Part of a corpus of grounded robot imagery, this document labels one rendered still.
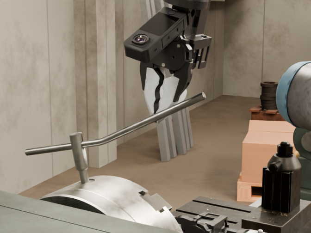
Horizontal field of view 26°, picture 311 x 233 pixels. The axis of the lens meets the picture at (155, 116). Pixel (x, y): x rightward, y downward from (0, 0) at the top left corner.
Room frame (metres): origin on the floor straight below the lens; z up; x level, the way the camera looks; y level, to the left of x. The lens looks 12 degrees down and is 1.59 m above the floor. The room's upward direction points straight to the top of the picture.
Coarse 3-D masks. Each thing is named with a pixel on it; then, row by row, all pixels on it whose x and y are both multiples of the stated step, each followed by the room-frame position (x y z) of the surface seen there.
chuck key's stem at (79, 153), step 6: (78, 132) 1.11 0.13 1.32; (72, 138) 1.10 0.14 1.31; (78, 138) 1.10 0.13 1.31; (72, 144) 1.10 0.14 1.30; (78, 144) 1.09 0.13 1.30; (72, 150) 1.10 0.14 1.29; (78, 150) 1.09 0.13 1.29; (84, 150) 1.10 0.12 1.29; (78, 156) 1.09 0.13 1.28; (84, 156) 1.10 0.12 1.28; (78, 162) 1.09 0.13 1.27; (84, 162) 1.09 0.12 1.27; (78, 168) 1.09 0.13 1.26; (84, 168) 1.09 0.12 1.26; (84, 174) 1.09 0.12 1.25; (84, 180) 1.09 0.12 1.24
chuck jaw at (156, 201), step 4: (140, 196) 1.07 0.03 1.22; (144, 196) 1.07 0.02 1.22; (148, 196) 1.08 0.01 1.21; (152, 196) 1.11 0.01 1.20; (156, 196) 1.11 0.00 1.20; (160, 196) 1.12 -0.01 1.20; (148, 200) 1.07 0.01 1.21; (152, 200) 1.07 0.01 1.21; (156, 200) 1.10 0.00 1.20; (160, 200) 1.11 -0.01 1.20; (164, 200) 1.11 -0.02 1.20; (152, 204) 1.06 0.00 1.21; (156, 204) 1.07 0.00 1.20; (160, 204) 1.10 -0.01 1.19; (164, 204) 1.10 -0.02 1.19; (168, 204) 1.11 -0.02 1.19; (156, 208) 1.06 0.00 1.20; (160, 208) 1.06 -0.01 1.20; (168, 208) 1.10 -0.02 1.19; (160, 212) 1.05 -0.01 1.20
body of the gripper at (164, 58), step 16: (176, 0) 1.04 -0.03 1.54; (192, 0) 1.04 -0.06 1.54; (208, 0) 1.07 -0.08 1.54; (192, 16) 1.08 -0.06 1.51; (192, 32) 1.09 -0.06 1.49; (176, 48) 1.05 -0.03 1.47; (192, 48) 1.06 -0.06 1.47; (208, 48) 1.11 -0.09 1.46; (160, 64) 1.07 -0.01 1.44; (176, 64) 1.05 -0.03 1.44
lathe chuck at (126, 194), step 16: (96, 176) 1.13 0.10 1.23; (112, 176) 1.12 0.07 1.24; (96, 192) 1.03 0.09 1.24; (112, 192) 1.04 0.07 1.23; (128, 192) 1.05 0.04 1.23; (144, 192) 1.07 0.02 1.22; (128, 208) 1.01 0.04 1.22; (144, 208) 1.03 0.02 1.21; (160, 224) 1.02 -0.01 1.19; (176, 224) 1.04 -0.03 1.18
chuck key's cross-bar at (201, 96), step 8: (200, 96) 1.04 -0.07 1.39; (176, 104) 1.05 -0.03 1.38; (184, 104) 1.05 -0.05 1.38; (192, 104) 1.05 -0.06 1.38; (160, 112) 1.06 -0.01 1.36; (168, 112) 1.05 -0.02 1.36; (144, 120) 1.07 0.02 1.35; (152, 120) 1.06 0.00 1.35; (128, 128) 1.07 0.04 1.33; (136, 128) 1.07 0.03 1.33; (112, 136) 1.08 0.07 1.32; (120, 136) 1.08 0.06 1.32; (64, 144) 1.11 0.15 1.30; (88, 144) 1.09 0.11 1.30; (96, 144) 1.09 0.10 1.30; (32, 152) 1.12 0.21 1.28; (40, 152) 1.12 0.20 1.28; (48, 152) 1.12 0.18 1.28
